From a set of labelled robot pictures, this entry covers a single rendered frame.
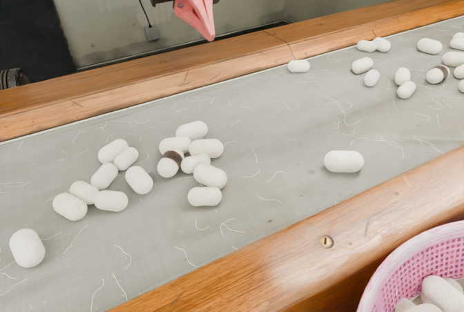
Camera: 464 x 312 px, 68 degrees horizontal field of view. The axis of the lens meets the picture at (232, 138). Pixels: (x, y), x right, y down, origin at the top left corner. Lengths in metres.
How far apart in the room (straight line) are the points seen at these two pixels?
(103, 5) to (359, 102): 2.09
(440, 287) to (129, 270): 0.23
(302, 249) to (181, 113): 0.27
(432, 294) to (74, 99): 0.45
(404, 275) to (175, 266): 0.17
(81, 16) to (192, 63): 1.89
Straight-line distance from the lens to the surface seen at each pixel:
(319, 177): 0.36
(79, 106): 0.51
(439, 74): 0.56
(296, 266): 0.26
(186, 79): 0.53
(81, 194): 0.35
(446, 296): 0.30
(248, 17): 2.81
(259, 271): 0.25
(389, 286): 0.28
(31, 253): 0.32
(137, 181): 0.34
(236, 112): 0.46
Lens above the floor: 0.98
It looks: 35 degrees down
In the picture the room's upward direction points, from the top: 4 degrees counter-clockwise
